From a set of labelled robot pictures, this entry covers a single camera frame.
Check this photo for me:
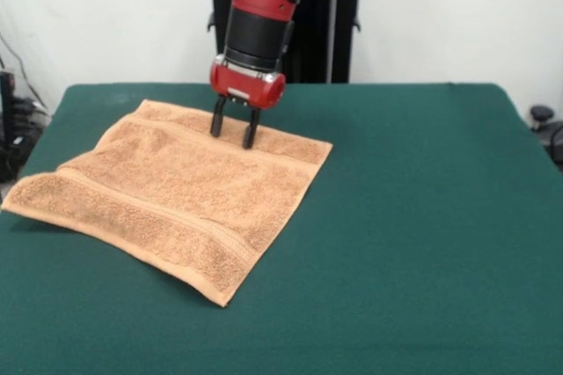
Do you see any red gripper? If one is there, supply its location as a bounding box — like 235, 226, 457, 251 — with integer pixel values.
208, 54, 287, 151

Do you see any tan terry cloth towel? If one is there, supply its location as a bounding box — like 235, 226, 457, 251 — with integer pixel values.
1, 99, 334, 307

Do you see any dark green table cloth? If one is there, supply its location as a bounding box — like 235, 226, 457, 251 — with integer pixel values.
0, 82, 563, 375

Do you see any black plug bundle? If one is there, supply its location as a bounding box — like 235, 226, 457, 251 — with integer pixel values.
11, 97, 50, 130

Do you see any black upright device, red light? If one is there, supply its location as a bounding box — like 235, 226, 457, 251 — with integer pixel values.
0, 70, 18, 182

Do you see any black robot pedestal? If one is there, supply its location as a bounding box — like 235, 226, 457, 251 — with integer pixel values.
206, 0, 382, 85

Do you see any grey cable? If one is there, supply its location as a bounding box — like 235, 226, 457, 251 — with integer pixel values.
0, 33, 48, 110

